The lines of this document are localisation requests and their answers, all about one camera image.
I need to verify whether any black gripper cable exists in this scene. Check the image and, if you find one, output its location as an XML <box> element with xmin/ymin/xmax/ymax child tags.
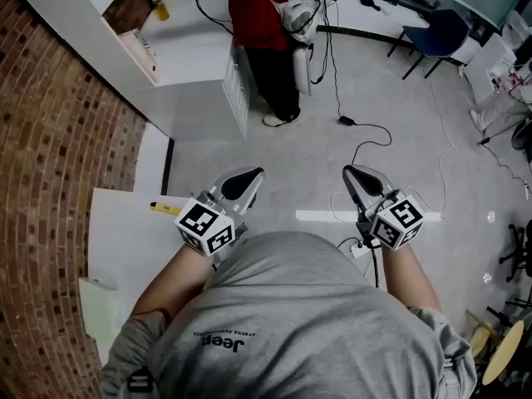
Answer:
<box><xmin>365</xmin><ymin>239</ymin><xmax>382</xmax><ymax>290</ymax></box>

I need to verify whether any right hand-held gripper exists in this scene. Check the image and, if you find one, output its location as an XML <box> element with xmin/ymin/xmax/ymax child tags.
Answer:
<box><xmin>342</xmin><ymin>164</ymin><xmax>426</xmax><ymax>252</ymax></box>

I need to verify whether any yellow plastic block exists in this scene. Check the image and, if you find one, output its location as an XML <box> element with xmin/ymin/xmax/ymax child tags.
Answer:
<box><xmin>150</xmin><ymin>200</ymin><xmax>185</xmax><ymax>217</ymax></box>

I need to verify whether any white desk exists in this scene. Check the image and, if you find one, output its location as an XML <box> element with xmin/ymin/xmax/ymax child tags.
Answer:
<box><xmin>85</xmin><ymin>187</ymin><xmax>217</xmax><ymax>319</ymax></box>

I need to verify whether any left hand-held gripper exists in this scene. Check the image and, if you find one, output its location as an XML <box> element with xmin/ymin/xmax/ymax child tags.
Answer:
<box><xmin>173</xmin><ymin>166</ymin><xmax>266</xmax><ymax>258</ymax></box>

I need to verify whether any person's left forearm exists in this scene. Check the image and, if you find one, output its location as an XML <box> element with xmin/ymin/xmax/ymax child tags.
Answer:
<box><xmin>131</xmin><ymin>243</ymin><xmax>215</xmax><ymax>319</ymax></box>

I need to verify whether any white floor cable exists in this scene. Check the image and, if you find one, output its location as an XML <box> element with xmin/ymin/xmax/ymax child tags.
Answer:
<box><xmin>431</xmin><ymin>80</ymin><xmax>461</xmax><ymax>218</ymax></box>

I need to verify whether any black standing fan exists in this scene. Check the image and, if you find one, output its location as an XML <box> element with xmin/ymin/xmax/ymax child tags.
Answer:
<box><xmin>477</xmin><ymin>116</ymin><xmax>532</xmax><ymax>164</ymax></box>

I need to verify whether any person's gray t-shirt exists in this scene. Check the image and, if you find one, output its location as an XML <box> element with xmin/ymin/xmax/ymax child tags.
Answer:
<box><xmin>99</xmin><ymin>230</ymin><xmax>479</xmax><ymax>399</ymax></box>

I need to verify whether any white hutch cabinet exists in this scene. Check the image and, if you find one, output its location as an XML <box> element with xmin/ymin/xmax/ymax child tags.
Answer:
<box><xmin>6</xmin><ymin>0</ymin><xmax>250</xmax><ymax>143</ymax></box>

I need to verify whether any white power strip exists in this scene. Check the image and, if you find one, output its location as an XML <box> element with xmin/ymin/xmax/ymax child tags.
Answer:
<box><xmin>347</xmin><ymin>241</ymin><xmax>376</xmax><ymax>260</ymax></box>

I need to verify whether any round wooden stool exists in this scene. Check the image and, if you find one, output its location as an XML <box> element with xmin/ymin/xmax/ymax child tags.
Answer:
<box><xmin>481</xmin><ymin>320</ymin><xmax>526</xmax><ymax>387</ymax></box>
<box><xmin>465</xmin><ymin>309</ymin><xmax>500</xmax><ymax>363</ymax></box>

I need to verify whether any white flat box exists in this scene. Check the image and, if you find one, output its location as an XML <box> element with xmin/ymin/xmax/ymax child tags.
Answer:
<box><xmin>77</xmin><ymin>266</ymin><xmax>121</xmax><ymax>345</ymax></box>

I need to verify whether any person's right forearm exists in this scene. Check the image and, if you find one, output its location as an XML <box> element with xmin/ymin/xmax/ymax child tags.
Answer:
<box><xmin>380</xmin><ymin>242</ymin><xmax>442</xmax><ymax>312</ymax></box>

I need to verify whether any black cable with adapter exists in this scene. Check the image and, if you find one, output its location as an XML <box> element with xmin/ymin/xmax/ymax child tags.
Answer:
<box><xmin>315</xmin><ymin>14</ymin><xmax>394</xmax><ymax>168</ymax></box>

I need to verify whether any blue chair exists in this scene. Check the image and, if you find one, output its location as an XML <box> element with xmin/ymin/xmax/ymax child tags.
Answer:
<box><xmin>387</xmin><ymin>8</ymin><xmax>470</xmax><ymax>81</ymax></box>

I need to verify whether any black office chair base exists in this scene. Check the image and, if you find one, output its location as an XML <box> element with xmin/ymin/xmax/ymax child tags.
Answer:
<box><xmin>498</xmin><ymin>220</ymin><xmax>532</xmax><ymax>284</ymax></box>

